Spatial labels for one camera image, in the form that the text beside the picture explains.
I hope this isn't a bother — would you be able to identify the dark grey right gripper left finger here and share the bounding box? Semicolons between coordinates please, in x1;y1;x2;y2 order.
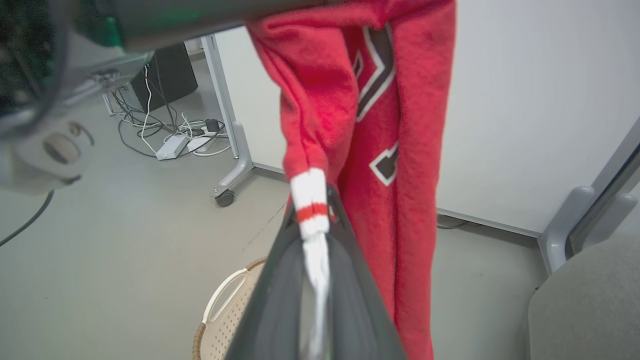
225;207;307;360

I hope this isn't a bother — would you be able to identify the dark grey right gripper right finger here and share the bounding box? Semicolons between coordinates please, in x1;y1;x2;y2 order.
326;184;407;360

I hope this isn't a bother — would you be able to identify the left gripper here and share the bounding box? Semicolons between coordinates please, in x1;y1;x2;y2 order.
0;0;351;131

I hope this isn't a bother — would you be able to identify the red garment with white cuffs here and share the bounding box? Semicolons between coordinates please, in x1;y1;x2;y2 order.
246;0;457;360

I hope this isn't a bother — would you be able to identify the cream perforated laundry basket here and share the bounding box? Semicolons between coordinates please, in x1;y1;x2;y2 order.
192;256;268;360

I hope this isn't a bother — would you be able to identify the black computer tower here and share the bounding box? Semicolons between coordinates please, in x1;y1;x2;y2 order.
131;42;199;113

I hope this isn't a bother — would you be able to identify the grey partition leg with castor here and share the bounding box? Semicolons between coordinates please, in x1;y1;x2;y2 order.
210;120;256;201

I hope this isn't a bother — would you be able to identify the grey fabric sofa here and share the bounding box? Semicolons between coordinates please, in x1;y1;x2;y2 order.
527;235;640;360

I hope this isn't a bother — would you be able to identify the wide white partition panel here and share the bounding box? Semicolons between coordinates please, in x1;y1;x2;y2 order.
202;0;640;238

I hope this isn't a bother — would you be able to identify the white cable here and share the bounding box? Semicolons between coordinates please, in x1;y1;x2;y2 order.
141;65;161;153

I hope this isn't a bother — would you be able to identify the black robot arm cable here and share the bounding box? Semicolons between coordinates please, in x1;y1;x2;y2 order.
0;190;55;247

